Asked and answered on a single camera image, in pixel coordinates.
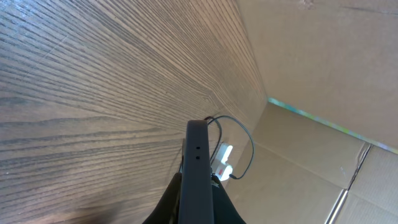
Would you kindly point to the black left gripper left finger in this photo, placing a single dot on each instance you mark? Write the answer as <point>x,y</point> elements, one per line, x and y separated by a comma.
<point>167,209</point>

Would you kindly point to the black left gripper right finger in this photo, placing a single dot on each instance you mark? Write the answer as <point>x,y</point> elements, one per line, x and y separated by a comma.
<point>223,208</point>

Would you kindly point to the Samsung Galaxy smartphone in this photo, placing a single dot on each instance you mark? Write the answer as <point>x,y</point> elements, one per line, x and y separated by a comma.
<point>196,200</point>

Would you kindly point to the white USB charger plug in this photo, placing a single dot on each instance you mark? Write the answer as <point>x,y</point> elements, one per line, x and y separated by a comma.
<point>223,171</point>

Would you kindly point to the white power strip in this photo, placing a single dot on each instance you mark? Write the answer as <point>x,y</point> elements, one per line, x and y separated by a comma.
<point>221,155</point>

